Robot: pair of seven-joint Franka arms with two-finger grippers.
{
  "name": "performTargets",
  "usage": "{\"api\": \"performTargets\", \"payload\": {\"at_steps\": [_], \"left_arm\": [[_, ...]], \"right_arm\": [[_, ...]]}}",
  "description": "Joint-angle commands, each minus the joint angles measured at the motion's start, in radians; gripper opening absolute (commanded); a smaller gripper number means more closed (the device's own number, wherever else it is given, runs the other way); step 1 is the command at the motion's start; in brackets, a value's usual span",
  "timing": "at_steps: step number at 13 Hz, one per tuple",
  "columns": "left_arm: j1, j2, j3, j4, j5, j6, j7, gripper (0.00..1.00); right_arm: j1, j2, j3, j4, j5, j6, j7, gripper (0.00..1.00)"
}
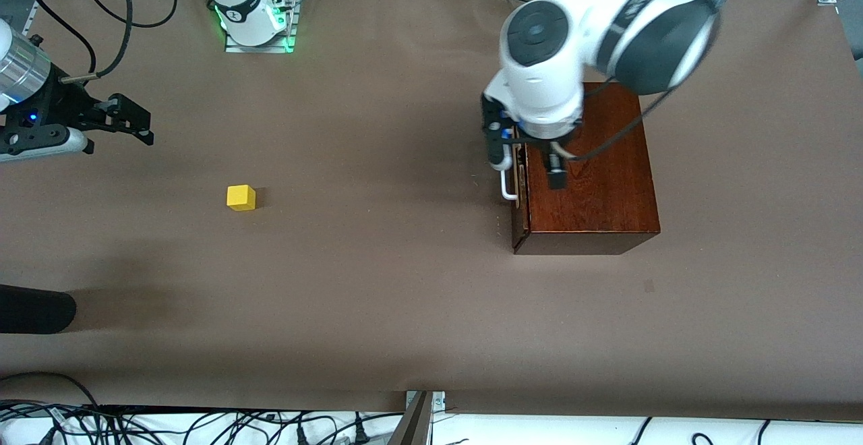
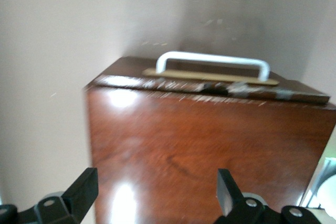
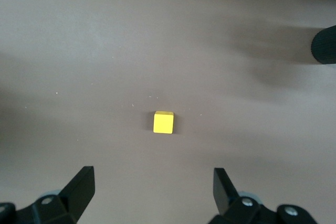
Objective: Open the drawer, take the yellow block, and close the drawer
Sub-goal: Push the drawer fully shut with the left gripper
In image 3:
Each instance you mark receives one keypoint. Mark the yellow block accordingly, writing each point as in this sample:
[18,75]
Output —
[163,124]

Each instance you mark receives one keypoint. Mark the black foam cylinder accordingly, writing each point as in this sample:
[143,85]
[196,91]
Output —
[325,47]

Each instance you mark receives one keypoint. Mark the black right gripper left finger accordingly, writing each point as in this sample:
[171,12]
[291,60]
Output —
[73,200]

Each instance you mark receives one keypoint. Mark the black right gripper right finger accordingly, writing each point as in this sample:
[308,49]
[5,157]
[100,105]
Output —
[231,208]

